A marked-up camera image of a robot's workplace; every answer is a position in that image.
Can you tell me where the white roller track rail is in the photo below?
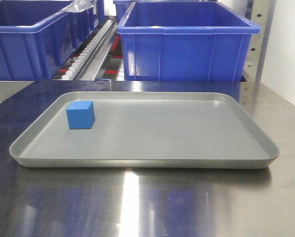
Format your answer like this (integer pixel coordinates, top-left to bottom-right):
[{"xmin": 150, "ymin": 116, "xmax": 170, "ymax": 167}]
[{"xmin": 60, "ymin": 19, "xmax": 117, "ymax": 81}]

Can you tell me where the blue plastic bin right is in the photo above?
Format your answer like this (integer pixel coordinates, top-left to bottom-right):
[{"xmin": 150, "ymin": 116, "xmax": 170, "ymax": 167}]
[{"xmin": 117, "ymin": 1, "xmax": 260, "ymax": 82}]

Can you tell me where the clear plastic bag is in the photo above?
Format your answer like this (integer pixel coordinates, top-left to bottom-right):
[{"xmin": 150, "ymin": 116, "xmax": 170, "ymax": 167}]
[{"xmin": 61, "ymin": 0, "xmax": 95, "ymax": 13}]

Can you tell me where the blue foam cube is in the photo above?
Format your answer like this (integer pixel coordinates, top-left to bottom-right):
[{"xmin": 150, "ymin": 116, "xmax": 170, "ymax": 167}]
[{"xmin": 66, "ymin": 101, "xmax": 95, "ymax": 129}]

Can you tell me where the grey metal tray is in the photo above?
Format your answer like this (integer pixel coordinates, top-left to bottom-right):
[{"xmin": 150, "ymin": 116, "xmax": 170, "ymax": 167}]
[{"xmin": 9, "ymin": 91, "xmax": 279, "ymax": 169}]

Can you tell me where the blue plastic bin left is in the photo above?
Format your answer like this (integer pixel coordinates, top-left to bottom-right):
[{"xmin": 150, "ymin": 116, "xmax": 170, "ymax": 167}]
[{"xmin": 0, "ymin": 0, "xmax": 96, "ymax": 81}]

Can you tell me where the blue plastic bin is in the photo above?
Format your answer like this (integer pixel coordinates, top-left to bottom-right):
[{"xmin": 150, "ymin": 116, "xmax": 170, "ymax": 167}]
[
  {"xmin": 0, "ymin": 0, "xmax": 96, "ymax": 81},
  {"xmin": 117, "ymin": 1, "xmax": 260, "ymax": 82}
]

